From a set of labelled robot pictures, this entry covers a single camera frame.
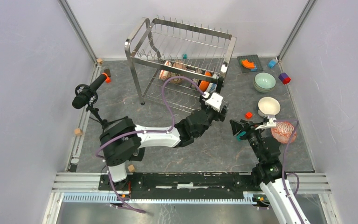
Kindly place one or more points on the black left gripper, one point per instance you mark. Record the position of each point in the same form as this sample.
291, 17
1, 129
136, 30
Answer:
218, 116

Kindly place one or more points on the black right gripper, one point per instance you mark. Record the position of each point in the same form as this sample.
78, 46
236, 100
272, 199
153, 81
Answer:
243, 125

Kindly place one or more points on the blue zigzag patterned bowl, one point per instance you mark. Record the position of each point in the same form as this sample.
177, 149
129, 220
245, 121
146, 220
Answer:
283, 131

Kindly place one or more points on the steel two-tier dish rack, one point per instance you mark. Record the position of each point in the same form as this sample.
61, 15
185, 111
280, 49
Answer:
157, 40

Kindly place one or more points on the pale green ceramic bowl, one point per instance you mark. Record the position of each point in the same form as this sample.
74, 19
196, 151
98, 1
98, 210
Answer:
262, 90

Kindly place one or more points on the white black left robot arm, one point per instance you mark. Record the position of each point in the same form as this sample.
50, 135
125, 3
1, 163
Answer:
126, 141

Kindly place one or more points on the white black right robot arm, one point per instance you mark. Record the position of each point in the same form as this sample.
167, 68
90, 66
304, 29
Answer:
269, 172

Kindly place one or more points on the teal block on floor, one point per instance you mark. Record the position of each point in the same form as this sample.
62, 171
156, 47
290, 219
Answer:
240, 135

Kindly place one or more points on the orange red small cube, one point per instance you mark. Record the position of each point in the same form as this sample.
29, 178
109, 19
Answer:
249, 115

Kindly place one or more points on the blue white porcelain bowl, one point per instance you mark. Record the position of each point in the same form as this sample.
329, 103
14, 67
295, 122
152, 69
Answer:
212, 86

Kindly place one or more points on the orange bowl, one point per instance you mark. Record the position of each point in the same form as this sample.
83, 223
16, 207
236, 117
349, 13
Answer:
204, 84

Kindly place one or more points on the brown patterned bowl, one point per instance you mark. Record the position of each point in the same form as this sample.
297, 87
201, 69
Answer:
179, 66

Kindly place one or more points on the orange curved block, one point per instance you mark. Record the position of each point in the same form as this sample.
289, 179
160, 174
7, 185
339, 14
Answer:
247, 64

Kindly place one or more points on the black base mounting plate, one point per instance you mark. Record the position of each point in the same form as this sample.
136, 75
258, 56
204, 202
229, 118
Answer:
193, 186

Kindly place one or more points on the red white patterned bowl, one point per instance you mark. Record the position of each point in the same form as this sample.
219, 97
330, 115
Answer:
164, 75

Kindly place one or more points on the purple red block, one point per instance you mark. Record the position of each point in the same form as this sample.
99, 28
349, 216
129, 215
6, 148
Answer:
284, 78

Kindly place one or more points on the grey building baseplate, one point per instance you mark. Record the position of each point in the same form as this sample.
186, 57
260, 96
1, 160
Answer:
251, 58

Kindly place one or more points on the light blue block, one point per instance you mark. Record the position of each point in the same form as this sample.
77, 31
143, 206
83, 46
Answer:
273, 63

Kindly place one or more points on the wooden cube near base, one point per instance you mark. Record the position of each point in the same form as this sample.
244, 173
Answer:
131, 168

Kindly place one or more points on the black microphone on tripod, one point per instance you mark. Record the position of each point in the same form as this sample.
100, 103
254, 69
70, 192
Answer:
86, 95

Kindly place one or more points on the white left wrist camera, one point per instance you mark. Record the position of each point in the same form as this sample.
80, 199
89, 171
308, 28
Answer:
213, 100

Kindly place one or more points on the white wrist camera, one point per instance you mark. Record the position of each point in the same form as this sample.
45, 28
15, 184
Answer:
268, 122
213, 100

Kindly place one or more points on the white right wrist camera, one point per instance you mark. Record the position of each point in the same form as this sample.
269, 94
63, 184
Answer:
268, 122

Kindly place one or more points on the wooden cube left rail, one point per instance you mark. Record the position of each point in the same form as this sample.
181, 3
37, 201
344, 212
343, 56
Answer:
78, 132

